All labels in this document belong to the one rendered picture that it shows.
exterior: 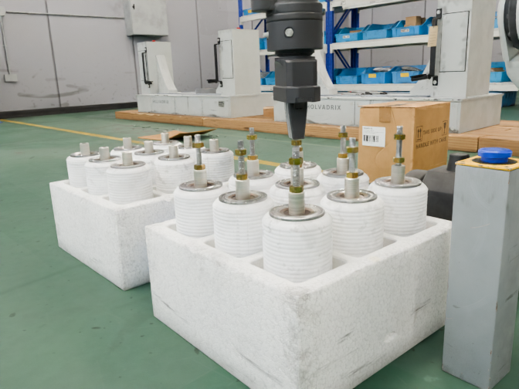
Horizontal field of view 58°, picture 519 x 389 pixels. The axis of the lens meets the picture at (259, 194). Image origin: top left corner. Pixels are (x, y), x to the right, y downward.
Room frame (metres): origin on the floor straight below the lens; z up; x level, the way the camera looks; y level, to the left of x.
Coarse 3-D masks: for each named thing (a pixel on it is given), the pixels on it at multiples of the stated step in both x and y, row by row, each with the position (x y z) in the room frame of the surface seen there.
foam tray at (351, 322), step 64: (192, 256) 0.68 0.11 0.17; (256, 256) 0.64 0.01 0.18; (384, 256) 0.62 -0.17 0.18; (448, 256) 0.73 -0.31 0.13; (192, 320) 0.69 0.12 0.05; (256, 320) 0.56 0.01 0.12; (320, 320) 0.53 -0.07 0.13; (384, 320) 0.62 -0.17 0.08; (256, 384) 0.57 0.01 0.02; (320, 384) 0.53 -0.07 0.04
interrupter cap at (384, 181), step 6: (378, 180) 0.78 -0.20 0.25; (384, 180) 0.78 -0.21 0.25; (390, 180) 0.78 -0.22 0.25; (408, 180) 0.77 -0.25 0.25; (414, 180) 0.77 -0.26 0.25; (384, 186) 0.74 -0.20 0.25; (390, 186) 0.73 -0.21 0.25; (396, 186) 0.73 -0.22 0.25; (402, 186) 0.73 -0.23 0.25; (408, 186) 0.73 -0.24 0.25; (414, 186) 0.73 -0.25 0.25
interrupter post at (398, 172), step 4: (392, 168) 0.76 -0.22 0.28; (396, 168) 0.75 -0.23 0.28; (400, 168) 0.75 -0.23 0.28; (404, 168) 0.76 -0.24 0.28; (392, 172) 0.76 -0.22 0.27; (396, 172) 0.75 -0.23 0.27; (400, 172) 0.75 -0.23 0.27; (404, 172) 0.76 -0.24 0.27; (392, 176) 0.76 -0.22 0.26; (396, 176) 0.75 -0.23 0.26; (400, 176) 0.75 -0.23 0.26; (404, 176) 0.76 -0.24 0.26; (392, 180) 0.76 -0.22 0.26; (396, 180) 0.75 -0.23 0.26; (400, 180) 0.75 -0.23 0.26; (404, 180) 0.76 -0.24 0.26
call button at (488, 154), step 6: (480, 150) 0.60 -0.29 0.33; (486, 150) 0.60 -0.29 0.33; (492, 150) 0.60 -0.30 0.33; (498, 150) 0.60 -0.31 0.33; (504, 150) 0.59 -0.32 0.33; (510, 150) 0.60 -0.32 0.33; (480, 156) 0.60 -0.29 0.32; (486, 156) 0.59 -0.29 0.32; (492, 156) 0.59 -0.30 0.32; (498, 156) 0.58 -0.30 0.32; (504, 156) 0.58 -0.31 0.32; (510, 156) 0.59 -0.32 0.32; (492, 162) 0.59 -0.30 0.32; (498, 162) 0.59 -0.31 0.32; (504, 162) 0.59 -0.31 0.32
